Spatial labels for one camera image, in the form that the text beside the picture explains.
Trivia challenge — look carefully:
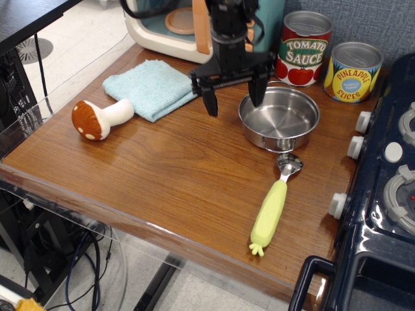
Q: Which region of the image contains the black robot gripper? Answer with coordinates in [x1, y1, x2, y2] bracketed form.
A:
[189, 34, 275, 117]

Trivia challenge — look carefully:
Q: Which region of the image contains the stainless steel pot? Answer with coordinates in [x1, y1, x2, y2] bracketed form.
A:
[239, 81, 320, 154]

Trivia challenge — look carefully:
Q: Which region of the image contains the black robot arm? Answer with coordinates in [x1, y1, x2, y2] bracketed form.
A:
[121, 1, 275, 116]

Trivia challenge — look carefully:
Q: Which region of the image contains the plush brown mushroom toy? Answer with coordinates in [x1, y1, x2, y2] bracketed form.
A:
[71, 98, 135, 141]

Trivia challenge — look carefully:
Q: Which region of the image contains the light blue folded cloth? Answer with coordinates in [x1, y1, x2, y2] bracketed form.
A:
[102, 60, 197, 122]

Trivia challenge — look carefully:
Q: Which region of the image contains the toy microwave teal and cream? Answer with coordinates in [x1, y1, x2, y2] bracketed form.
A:
[122, 1, 285, 64]

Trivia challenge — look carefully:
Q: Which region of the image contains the tomato sauce can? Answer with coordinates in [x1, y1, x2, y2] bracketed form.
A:
[276, 10, 333, 87]

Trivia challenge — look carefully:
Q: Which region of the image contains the pineapple slices can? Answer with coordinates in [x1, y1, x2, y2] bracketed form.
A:
[324, 41, 384, 104]

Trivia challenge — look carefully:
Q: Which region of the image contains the clear acrylic table guard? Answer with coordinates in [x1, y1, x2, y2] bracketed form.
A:
[0, 32, 292, 292]

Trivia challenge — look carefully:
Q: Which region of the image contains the dark blue toy stove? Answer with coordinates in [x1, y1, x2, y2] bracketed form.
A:
[289, 54, 414, 310]

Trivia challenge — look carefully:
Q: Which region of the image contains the spoon with yellow-green handle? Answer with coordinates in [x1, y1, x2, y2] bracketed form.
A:
[249, 154, 303, 257]

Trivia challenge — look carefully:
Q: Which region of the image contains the black cable under table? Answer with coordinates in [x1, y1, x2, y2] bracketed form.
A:
[47, 226, 114, 311]

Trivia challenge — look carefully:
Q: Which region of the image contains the black metal frame stand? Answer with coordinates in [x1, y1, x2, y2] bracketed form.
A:
[1, 1, 99, 305]

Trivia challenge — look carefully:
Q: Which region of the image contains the blue cable under table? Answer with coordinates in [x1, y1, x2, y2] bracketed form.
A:
[64, 231, 101, 311]

